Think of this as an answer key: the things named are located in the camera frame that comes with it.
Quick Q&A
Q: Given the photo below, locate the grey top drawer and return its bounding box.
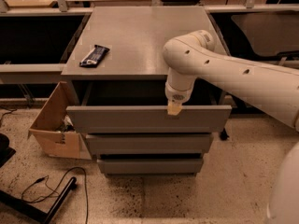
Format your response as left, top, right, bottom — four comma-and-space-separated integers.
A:
65, 81, 233, 134

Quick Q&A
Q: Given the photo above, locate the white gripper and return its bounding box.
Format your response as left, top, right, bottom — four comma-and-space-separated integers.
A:
165, 83, 192, 116

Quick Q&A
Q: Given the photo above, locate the black cable on floor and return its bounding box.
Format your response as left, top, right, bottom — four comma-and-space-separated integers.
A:
20, 166, 90, 224

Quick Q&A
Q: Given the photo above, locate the grey drawer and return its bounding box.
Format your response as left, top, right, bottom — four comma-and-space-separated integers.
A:
86, 133, 213, 155
97, 159, 204, 175
65, 81, 233, 134

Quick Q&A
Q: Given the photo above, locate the black stand base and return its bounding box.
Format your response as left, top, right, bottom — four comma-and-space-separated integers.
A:
0, 176, 78, 224

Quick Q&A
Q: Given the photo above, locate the grey metal shelf frame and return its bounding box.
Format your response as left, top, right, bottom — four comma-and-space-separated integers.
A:
0, 0, 299, 84

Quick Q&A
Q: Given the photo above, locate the grey drawer cabinet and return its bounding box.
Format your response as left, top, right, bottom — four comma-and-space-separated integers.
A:
61, 5, 237, 176

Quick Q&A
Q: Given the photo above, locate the black chair base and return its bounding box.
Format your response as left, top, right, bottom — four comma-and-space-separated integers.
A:
0, 133, 16, 167

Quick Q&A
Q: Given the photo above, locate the grey middle drawer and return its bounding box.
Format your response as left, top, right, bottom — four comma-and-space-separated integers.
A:
86, 133, 213, 155

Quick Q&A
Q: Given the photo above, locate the dark blue snack bar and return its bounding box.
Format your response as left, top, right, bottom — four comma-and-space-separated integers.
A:
79, 45, 109, 68

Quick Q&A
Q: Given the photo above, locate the grey bottom drawer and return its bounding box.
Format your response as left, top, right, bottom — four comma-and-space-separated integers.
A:
97, 159, 204, 175

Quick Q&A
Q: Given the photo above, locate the cardboard box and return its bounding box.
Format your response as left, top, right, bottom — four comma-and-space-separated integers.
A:
29, 82, 92, 160

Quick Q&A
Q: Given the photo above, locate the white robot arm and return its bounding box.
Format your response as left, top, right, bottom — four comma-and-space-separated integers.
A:
163, 30, 299, 224

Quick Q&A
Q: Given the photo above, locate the trash in cardboard box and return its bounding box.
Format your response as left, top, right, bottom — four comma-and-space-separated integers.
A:
56, 115, 75, 133

